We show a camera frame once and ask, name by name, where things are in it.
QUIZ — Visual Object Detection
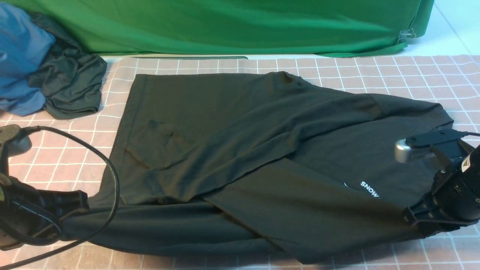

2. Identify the dark crumpled garment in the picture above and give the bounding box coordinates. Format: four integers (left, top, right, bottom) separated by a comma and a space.
27, 12, 107, 120

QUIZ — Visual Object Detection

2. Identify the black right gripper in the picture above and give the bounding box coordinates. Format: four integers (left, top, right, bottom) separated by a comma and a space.
402, 165, 480, 237

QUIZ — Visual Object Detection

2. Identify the dark gray long-sleeve shirt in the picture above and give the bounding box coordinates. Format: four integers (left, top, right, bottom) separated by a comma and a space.
60, 71, 465, 264

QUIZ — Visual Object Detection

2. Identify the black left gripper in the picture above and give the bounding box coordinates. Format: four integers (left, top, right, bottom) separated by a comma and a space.
0, 176, 89, 251

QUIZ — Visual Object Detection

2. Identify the pink checkered tablecloth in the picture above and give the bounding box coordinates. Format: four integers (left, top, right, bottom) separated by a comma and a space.
1, 55, 479, 270

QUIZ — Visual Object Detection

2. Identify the green backdrop cloth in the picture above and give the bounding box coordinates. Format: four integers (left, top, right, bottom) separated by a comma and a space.
7, 0, 434, 58

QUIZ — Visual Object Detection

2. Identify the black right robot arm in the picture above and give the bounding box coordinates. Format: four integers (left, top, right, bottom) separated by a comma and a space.
402, 147, 480, 237

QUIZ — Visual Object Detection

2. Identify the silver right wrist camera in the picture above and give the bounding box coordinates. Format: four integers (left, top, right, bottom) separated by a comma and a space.
394, 129, 474, 164

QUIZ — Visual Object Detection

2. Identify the blue crumpled garment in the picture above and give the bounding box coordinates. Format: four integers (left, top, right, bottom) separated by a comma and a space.
0, 2, 55, 116

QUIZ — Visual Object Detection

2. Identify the metal binder clip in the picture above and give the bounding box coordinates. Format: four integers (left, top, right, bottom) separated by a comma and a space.
397, 28, 417, 44

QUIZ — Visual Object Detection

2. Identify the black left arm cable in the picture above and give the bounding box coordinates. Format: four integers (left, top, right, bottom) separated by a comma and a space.
0, 126, 120, 270

